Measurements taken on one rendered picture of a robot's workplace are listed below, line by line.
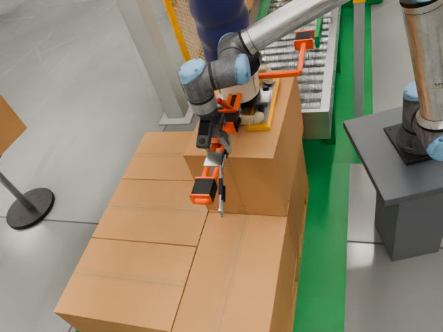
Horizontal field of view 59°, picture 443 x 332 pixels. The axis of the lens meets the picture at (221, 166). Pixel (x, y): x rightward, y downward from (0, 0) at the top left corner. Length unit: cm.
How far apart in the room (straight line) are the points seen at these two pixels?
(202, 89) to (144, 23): 182
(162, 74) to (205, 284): 193
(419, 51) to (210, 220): 117
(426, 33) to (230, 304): 119
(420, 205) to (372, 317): 62
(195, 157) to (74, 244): 155
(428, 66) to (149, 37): 215
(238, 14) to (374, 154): 82
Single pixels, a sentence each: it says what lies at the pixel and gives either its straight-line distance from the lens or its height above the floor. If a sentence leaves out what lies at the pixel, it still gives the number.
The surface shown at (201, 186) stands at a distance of 133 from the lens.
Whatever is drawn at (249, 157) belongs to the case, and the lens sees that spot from 159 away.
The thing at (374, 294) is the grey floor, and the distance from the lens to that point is 228.
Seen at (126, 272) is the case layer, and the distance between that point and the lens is 195.
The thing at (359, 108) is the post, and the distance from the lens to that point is 296.
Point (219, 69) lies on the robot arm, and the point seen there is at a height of 142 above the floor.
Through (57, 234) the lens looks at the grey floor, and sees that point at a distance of 315.
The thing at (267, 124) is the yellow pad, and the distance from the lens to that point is 168.
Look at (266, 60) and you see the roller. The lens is 289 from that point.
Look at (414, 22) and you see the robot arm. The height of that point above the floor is 143.
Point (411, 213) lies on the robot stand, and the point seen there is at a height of 42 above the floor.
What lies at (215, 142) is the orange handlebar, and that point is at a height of 109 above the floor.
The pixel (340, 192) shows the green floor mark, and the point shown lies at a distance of 263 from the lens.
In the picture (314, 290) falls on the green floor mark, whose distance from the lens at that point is 228.
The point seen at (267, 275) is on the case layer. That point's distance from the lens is 172.
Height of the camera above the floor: 206
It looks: 45 degrees down
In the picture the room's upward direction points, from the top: 20 degrees counter-clockwise
